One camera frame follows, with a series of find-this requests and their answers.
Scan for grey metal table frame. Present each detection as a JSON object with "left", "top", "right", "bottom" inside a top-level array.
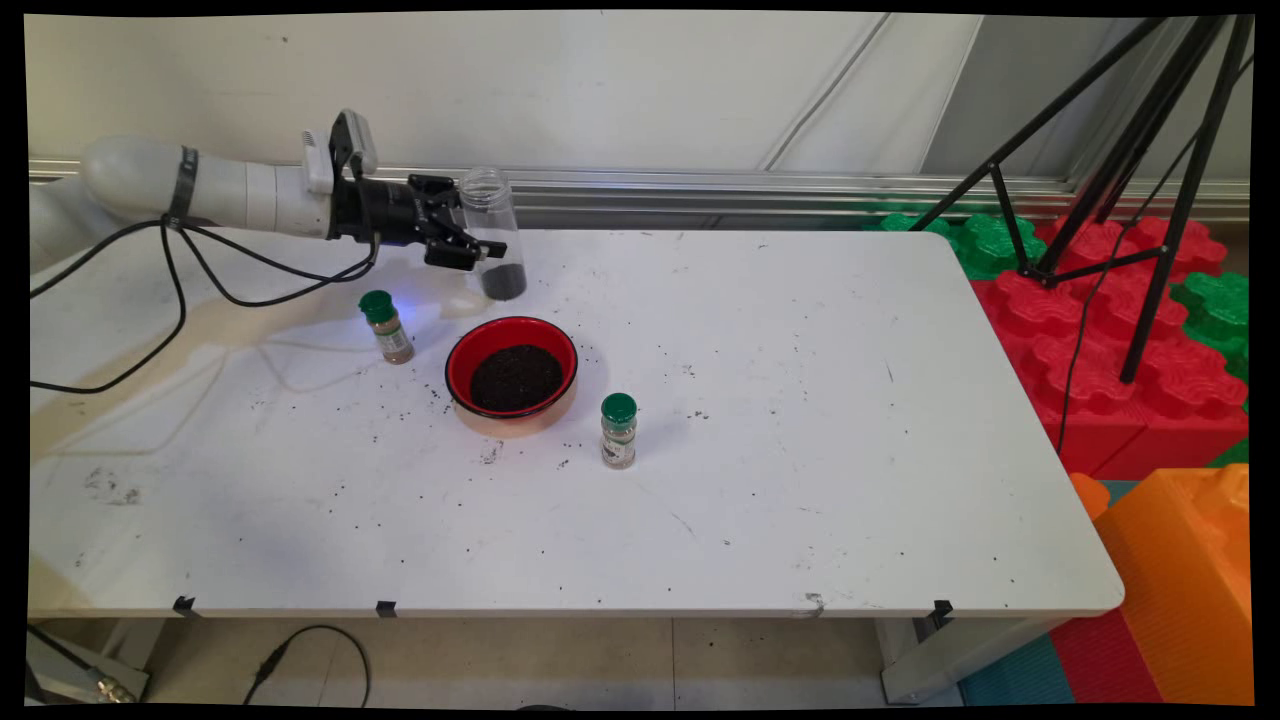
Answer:
[{"left": 26, "top": 620, "right": 151, "bottom": 704}]

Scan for thin black tripod cable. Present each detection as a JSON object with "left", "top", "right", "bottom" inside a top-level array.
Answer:
[{"left": 1055, "top": 55, "right": 1256, "bottom": 456}]

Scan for green-capped brown spice bottle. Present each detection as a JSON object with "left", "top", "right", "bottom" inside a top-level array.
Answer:
[{"left": 359, "top": 290, "right": 416, "bottom": 366}]

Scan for green-capped grey spice bottle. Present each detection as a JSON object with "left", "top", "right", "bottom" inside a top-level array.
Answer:
[{"left": 600, "top": 393, "right": 639, "bottom": 470}]

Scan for white table leg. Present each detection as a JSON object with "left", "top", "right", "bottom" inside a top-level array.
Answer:
[{"left": 878, "top": 612, "right": 1066, "bottom": 706}]

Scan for teal floor mat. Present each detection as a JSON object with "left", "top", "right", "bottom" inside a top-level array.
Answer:
[{"left": 958, "top": 632, "right": 1079, "bottom": 707}]

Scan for green building block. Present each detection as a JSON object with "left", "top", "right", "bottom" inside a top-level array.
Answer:
[
  {"left": 1168, "top": 272, "right": 1251, "bottom": 383},
  {"left": 878, "top": 208, "right": 1048, "bottom": 282}
]

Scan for red bowl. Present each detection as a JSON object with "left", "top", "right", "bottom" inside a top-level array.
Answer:
[{"left": 445, "top": 316, "right": 580, "bottom": 438}]

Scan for clear plastic jar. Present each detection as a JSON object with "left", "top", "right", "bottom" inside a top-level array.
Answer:
[{"left": 457, "top": 168, "right": 529, "bottom": 302}]

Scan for black arm strap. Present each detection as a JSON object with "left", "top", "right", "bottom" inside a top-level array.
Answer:
[{"left": 164, "top": 146, "right": 200, "bottom": 227}]

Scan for large orange building block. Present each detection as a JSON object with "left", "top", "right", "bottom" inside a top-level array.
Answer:
[{"left": 1092, "top": 463, "right": 1254, "bottom": 706}]

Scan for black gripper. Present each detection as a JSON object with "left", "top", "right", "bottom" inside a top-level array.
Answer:
[{"left": 330, "top": 174, "right": 508, "bottom": 272}]

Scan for black granules in bowl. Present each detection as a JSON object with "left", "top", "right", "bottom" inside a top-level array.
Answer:
[{"left": 470, "top": 345, "right": 566, "bottom": 414}]

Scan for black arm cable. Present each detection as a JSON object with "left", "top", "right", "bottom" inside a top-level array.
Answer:
[{"left": 30, "top": 195, "right": 383, "bottom": 394}]

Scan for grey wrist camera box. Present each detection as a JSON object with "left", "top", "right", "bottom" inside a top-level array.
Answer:
[{"left": 303, "top": 108, "right": 379, "bottom": 196}]

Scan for aluminium rail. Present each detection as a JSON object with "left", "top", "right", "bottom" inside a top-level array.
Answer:
[{"left": 28, "top": 157, "right": 1251, "bottom": 227}]

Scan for black floor cable with plug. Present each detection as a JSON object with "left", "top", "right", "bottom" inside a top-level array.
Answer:
[{"left": 242, "top": 625, "right": 373, "bottom": 708}]

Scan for black tripod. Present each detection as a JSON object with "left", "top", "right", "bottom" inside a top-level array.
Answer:
[{"left": 905, "top": 15, "right": 1256, "bottom": 386}]

